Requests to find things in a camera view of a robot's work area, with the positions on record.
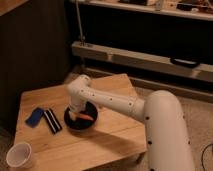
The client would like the wooden table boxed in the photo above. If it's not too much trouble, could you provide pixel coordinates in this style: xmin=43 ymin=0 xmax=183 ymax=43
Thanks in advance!
xmin=13 ymin=73 xmax=148 ymax=171

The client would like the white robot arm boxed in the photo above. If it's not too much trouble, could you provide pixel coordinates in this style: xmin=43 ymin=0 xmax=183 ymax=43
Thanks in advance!
xmin=67 ymin=75 xmax=196 ymax=171

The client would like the metal pole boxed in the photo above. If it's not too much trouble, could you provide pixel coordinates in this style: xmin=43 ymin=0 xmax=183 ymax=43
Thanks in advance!
xmin=75 ymin=0 xmax=85 ymax=46

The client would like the long metal rail shelf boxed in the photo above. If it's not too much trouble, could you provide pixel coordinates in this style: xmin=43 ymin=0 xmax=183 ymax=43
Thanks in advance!
xmin=71 ymin=41 xmax=213 ymax=83

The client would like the black white striped block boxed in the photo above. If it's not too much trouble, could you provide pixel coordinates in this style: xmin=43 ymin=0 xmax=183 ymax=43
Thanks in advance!
xmin=44 ymin=108 xmax=62 ymax=134

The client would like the blue sponge block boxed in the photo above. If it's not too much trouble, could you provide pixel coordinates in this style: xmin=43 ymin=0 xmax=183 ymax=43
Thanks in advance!
xmin=25 ymin=107 xmax=44 ymax=128

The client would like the black cable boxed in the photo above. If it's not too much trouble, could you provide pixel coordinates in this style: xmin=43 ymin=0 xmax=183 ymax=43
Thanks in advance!
xmin=200 ymin=143 xmax=213 ymax=171

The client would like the black bowl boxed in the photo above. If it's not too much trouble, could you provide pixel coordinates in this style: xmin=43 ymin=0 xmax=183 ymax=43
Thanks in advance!
xmin=64 ymin=102 xmax=98 ymax=130

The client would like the orange pepper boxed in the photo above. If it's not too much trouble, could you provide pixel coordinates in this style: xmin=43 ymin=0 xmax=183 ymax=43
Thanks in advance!
xmin=78 ymin=114 xmax=94 ymax=121

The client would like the black handle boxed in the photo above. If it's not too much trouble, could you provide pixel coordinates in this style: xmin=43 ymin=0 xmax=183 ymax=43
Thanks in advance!
xmin=170 ymin=58 xmax=201 ymax=68

